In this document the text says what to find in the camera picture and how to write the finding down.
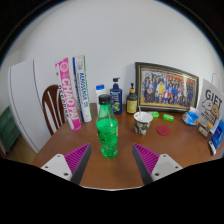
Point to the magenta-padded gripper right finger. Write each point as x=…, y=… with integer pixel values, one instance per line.
x=165, y=164

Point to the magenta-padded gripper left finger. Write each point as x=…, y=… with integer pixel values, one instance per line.
x=56, y=165

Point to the green plastic drink bottle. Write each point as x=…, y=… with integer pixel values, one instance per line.
x=107, y=133

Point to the flat round red coaster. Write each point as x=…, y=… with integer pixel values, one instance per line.
x=163, y=130

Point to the small patterned brown box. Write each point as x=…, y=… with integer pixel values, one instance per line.
x=203, y=132

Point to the small white tube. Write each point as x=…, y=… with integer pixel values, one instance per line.
x=212, y=147

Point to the blue tissue pack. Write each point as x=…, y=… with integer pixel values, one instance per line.
x=190, y=118

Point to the thin stirring spoon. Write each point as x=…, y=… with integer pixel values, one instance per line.
x=140, y=111

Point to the brown wooden chair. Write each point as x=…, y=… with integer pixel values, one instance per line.
x=47, y=106

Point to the green crate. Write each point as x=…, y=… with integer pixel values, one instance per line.
x=7, y=130

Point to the blue box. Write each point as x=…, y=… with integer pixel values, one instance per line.
x=218, y=133

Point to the brown pump bottle yellow label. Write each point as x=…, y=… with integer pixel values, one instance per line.
x=131, y=103

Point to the white cabinet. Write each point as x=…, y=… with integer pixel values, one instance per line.
x=25, y=103

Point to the pink shuttlecock tube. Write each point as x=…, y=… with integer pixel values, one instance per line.
x=68, y=93

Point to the framed cartoon group picture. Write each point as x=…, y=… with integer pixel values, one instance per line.
x=166, y=87

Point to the white blue green shuttlecock tube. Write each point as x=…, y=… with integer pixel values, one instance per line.
x=83, y=90

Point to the dark blue pump bottle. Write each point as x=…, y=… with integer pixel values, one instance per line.
x=116, y=98

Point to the white bottle with blue cap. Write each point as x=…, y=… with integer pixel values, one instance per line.
x=99, y=94

